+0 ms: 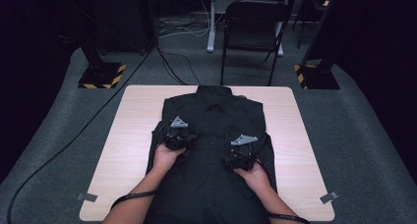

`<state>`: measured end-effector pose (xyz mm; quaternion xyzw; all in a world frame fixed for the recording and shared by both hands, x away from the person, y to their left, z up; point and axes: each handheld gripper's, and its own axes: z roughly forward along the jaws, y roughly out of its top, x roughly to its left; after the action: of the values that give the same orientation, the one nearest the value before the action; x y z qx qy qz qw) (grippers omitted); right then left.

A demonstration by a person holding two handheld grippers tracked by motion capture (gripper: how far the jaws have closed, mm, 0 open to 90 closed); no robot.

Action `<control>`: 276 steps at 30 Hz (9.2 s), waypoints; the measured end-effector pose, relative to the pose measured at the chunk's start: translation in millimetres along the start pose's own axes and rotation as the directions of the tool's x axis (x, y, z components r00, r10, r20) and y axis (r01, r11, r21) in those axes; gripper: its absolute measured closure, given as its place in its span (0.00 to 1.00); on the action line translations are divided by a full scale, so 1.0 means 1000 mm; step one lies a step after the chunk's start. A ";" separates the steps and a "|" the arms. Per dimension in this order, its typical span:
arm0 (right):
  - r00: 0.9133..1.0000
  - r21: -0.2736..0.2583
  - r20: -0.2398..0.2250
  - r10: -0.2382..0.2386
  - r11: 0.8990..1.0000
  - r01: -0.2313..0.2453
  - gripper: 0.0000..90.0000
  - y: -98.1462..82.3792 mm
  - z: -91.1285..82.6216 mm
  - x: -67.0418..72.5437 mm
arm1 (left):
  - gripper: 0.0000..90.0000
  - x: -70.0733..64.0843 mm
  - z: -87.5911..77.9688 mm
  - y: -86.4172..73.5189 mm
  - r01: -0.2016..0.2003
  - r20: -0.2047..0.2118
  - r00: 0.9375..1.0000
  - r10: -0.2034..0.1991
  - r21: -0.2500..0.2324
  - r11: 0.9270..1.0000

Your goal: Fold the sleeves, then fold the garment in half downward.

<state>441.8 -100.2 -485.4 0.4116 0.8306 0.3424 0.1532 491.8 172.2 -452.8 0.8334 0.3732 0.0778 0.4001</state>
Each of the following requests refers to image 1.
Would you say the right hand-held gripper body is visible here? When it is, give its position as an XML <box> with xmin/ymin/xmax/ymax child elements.
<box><xmin>229</xmin><ymin>134</ymin><xmax>259</xmax><ymax>172</ymax></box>

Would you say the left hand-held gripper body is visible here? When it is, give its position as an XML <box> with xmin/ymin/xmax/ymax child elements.
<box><xmin>162</xmin><ymin>115</ymin><xmax>193</xmax><ymax>151</ymax></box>

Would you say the black button-up shirt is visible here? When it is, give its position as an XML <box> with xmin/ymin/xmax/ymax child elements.
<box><xmin>143</xmin><ymin>84</ymin><xmax>278</xmax><ymax>224</ymax></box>

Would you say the person's left hand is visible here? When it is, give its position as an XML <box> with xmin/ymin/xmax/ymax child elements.
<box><xmin>151</xmin><ymin>144</ymin><xmax>187</xmax><ymax>174</ymax></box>

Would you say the person's right hand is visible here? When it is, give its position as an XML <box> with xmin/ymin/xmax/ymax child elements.
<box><xmin>233</xmin><ymin>164</ymin><xmax>273</xmax><ymax>194</ymax></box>

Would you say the grey tape piece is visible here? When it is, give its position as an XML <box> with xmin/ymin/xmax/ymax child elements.
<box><xmin>319</xmin><ymin>191</ymin><xmax>339</xmax><ymax>204</ymax></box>
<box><xmin>76</xmin><ymin>193</ymin><xmax>98</xmax><ymax>203</ymax></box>

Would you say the black stand with striped base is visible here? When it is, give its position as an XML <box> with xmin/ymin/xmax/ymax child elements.
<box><xmin>293</xmin><ymin>0</ymin><xmax>341</xmax><ymax>90</ymax></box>
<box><xmin>78</xmin><ymin>27</ymin><xmax>127</xmax><ymax>89</ymax></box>

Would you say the black folding chair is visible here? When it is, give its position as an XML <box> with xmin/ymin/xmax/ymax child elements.
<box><xmin>219</xmin><ymin>0</ymin><xmax>292</xmax><ymax>86</ymax></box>

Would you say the right hand-held gripper black cable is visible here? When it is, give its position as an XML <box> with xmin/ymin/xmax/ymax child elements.
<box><xmin>254</xmin><ymin>139</ymin><xmax>311</xmax><ymax>224</ymax></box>

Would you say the hand-held gripper black cable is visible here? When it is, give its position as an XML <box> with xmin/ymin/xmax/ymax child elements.
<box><xmin>254</xmin><ymin>139</ymin><xmax>311</xmax><ymax>224</ymax></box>
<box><xmin>110</xmin><ymin>124</ymin><xmax>171</xmax><ymax>211</ymax></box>

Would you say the short black floor cable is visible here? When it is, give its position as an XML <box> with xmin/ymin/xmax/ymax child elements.
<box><xmin>155</xmin><ymin>45</ymin><xmax>202</xmax><ymax>86</ymax></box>

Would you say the left hand-held gripper black cable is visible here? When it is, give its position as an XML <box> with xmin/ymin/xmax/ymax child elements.
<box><xmin>110</xmin><ymin>124</ymin><xmax>171</xmax><ymax>211</ymax></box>

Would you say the white desk frame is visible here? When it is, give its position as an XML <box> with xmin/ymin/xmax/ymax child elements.
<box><xmin>206</xmin><ymin>0</ymin><xmax>293</xmax><ymax>57</ymax></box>

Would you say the tangle of pale floor cables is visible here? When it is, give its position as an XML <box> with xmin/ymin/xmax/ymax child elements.
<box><xmin>158</xmin><ymin>0</ymin><xmax>211</xmax><ymax>39</ymax></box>

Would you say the long thick black floor cable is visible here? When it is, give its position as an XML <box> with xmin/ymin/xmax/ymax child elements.
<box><xmin>6</xmin><ymin>36</ymin><xmax>156</xmax><ymax>224</ymax></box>

